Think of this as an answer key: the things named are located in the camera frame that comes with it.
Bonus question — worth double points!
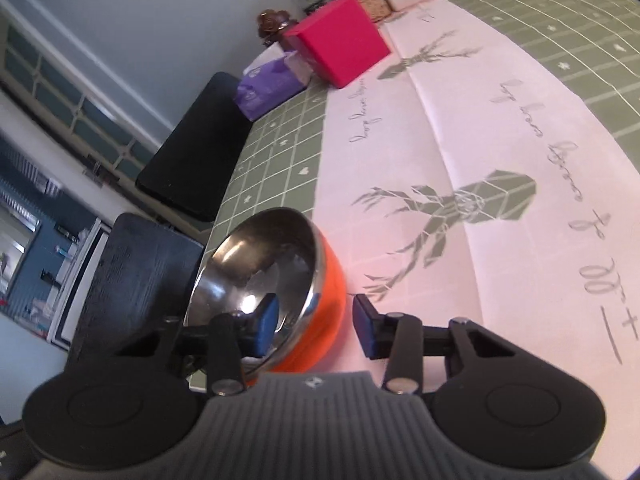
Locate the pink box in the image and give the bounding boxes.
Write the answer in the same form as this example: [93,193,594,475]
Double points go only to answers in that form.
[284,0,392,90]

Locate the purple tissue pack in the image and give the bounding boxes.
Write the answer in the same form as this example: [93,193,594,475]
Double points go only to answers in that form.
[235,50,313,122]

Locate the white deer-print table runner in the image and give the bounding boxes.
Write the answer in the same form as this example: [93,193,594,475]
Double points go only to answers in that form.
[312,0,640,480]

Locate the glass-panelled door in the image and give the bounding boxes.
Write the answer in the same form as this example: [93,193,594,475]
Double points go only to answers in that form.
[0,5,156,181]

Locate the white cabinet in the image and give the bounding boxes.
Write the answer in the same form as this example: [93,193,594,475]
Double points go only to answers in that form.
[47,217,113,351]

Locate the black chair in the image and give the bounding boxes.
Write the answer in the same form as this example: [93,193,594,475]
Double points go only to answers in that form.
[65,212,206,376]
[136,71,253,223]

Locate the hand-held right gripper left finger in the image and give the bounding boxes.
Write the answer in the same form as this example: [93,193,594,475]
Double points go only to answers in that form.
[117,294,281,396]

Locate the green checked tablecloth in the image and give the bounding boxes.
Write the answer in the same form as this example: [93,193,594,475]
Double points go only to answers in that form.
[187,0,640,391]

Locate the patterned small box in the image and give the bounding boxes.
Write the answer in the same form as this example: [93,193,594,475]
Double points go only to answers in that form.
[356,0,393,23]

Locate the orange steel-lined bowl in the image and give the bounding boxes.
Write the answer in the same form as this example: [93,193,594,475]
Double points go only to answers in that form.
[182,207,348,386]

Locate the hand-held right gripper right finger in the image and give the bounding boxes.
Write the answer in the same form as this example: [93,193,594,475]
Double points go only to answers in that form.
[352,294,526,395]

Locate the brown figurine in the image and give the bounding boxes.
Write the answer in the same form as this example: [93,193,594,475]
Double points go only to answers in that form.
[257,8,298,48]

